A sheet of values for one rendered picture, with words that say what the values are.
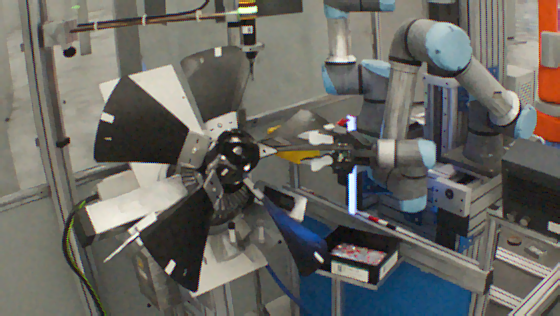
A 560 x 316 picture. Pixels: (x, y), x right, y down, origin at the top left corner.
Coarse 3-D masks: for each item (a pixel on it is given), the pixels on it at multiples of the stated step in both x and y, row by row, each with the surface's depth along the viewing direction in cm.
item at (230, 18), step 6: (228, 18) 136; (234, 18) 136; (240, 18) 138; (228, 24) 136; (234, 24) 136; (240, 24) 137; (234, 30) 137; (240, 30) 137; (234, 36) 138; (240, 36) 138; (234, 42) 138; (240, 42) 138; (258, 42) 140; (240, 48) 136; (246, 48) 136; (252, 48) 136; (258, 48) 137
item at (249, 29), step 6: (246, 24) 135; (252, 24) 136; (246, 30) 136; (252, 30) 136; (246, 36) 137; (252, 36) 137; (246, 42) 137; (252, 42) 137; (246, 54) 139; (252, 54) 139
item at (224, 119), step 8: (232, 112) 147; (208, 120) 149; (216, 120) 148; (224, 120) 147; (232, 120) 146; (208, 128) 148; (216, 128) 147; (224, 128) 146; (232, 128) 145; (216, 136) 146
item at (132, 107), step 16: (128, 80) 133; (112, 96) 131; (128, 96) 133; (144, 96) 134; (112, 112) 132; (128, 112) 133; (144, 112) 134; (160, 112) 135; (112, 128) 132; (128, 128) 133; (144, 128) 134; (160, 128) 136; (176, 128) 137; (96, 144) 131; (112, 144) 133; (128, 144) 135; (144, 144) 136; (160, 144) 137; (176, 144) 138; (96, 160) 132; (112, 160) 134; (128, 160) 136; (144, 160) 137; (160, 160) 139; (176, 160) 140
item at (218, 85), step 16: (224, 48) 157; (192, 64) 157; (208, 64) 155; (224, 64) 154; (240, 64) 154; (192, 80) 155; (208, 80) 153; (224, 80) 152; (240, 80) 151; (208, 96) 151; (224, 96) 149; (240, 96) 148; (208, 112) 149; (224, 112) 147
